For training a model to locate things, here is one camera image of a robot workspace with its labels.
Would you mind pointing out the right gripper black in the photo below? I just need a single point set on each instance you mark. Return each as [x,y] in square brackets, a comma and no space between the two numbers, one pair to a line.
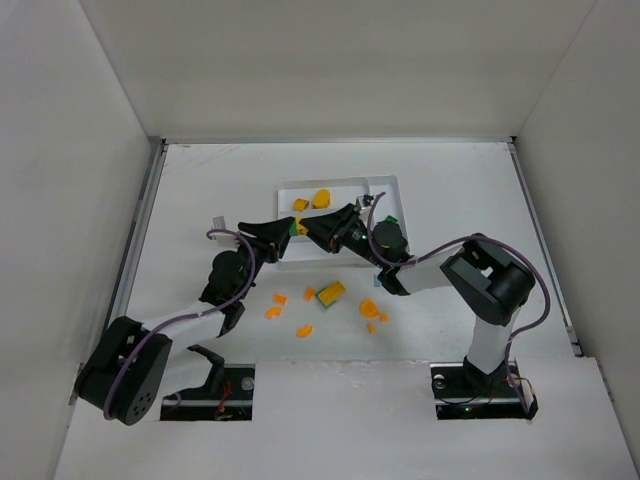
[342,238]

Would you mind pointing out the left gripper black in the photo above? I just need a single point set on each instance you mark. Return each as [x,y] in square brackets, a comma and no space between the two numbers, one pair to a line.
[270,246]

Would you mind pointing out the yellow square duplo brick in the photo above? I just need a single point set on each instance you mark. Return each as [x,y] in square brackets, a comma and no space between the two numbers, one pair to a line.
[297,228]

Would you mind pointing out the yellow curved duplo brick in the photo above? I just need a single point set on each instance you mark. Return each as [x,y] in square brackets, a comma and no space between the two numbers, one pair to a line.
[322,199]

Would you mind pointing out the yellow long duplo brick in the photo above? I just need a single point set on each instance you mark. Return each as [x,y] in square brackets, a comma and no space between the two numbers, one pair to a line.
[328,295]

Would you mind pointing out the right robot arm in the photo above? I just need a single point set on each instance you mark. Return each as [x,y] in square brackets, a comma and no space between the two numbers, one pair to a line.
[489,279]

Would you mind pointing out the orange elbow piece left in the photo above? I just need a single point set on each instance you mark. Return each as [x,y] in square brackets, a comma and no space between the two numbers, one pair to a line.
[273,312]

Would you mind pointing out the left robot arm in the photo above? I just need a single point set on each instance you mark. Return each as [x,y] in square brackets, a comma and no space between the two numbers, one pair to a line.
[123,374]

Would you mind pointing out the white divided sorting tray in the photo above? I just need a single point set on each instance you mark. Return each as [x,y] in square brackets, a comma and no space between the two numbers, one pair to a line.
[301,252]

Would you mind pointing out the orange small brick left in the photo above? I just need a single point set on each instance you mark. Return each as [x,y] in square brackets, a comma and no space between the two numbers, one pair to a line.
[280,299]

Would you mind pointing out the orange slope piece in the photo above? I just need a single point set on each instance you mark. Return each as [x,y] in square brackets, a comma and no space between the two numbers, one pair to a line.
[309,294]

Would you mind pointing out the orange half-round lego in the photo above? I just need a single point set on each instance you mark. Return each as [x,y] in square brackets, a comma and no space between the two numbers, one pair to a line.
[368,309]

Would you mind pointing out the orange curved piece bottom-left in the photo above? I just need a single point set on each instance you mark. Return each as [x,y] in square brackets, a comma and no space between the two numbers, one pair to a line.
[305,331]

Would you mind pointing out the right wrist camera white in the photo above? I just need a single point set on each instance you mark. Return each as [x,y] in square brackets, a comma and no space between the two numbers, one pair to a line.
[364,201]

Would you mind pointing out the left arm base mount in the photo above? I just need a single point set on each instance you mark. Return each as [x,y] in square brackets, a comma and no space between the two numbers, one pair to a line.
[208,389]

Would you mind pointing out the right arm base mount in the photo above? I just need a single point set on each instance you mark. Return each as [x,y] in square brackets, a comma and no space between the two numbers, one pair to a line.
[458,396]

